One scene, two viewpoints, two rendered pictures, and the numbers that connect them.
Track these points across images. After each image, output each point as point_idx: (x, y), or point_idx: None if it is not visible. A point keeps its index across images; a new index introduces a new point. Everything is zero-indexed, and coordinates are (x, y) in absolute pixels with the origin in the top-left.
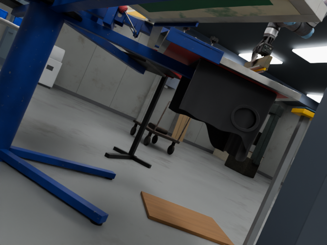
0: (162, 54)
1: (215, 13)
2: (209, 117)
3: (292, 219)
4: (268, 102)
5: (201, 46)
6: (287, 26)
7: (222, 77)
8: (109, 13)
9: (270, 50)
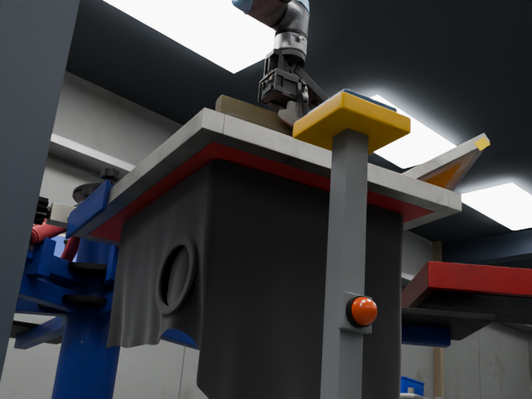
0: None
1: None
2: (143, 328)
3: None
4: (203, 193)
5: (88, 203)
6: (260, 9)
7: (143, 224)
8: (108, 263)
9: (273, 80)
